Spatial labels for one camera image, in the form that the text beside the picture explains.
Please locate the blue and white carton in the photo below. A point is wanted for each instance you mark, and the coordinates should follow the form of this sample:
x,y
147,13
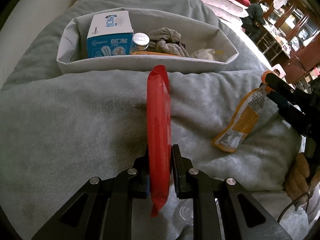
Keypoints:
x,y
107,42

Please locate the folding table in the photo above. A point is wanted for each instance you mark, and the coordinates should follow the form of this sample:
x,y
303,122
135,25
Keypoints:
x,y
272,37

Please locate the glass jar with metal lid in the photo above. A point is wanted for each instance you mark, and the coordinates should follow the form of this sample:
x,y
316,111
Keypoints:
x,y
140,41

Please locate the red snack packet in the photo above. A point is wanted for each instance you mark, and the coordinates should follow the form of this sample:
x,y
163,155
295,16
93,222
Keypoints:
x,y
158,130

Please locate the dark wooden glass cabinet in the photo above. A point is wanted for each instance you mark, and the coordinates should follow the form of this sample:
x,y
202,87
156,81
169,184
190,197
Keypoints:
x,y
300,62

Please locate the pink plastic stool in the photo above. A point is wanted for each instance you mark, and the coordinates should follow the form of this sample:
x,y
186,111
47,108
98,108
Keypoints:
x,y
278,71

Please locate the orange and white drink pouch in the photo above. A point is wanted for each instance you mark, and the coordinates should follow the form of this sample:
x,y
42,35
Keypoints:
x,y
237,127

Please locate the person's right hand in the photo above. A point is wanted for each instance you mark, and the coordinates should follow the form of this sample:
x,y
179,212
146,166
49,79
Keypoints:
x,y
300,177

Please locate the grey fleece blanket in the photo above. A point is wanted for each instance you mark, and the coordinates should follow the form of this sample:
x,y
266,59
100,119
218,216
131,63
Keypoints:
x,y
75,117

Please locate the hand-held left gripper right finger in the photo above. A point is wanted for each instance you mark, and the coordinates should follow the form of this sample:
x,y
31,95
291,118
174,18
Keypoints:
x,y
178,175

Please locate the grey fabric storage box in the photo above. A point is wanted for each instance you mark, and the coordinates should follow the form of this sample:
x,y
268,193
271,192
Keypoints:
x,y
125,63

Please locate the clear steamed cake packet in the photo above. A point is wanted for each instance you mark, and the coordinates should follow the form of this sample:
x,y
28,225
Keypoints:
x,y
205,53

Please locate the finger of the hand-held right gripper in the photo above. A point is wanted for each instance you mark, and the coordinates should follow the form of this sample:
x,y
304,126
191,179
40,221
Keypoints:
x,y
282,85
280,100

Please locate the orange snack packet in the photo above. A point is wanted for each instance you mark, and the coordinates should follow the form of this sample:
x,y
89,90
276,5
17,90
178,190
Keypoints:
x,y
150,53

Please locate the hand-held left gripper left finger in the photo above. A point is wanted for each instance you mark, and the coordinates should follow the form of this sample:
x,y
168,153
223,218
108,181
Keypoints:
x,y
142,180

